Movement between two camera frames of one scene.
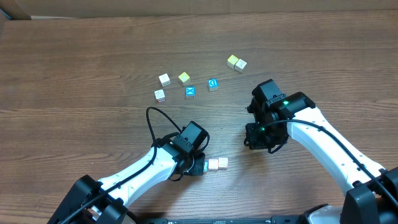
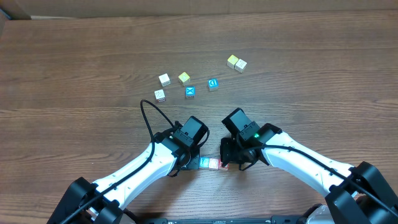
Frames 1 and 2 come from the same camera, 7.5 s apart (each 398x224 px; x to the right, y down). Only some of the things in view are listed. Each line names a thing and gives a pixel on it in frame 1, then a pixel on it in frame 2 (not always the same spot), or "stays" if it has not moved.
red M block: (213, 165) stays
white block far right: (240, 65) stays
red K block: (223, 163) stays
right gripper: (254, 140) -> (228, 152)
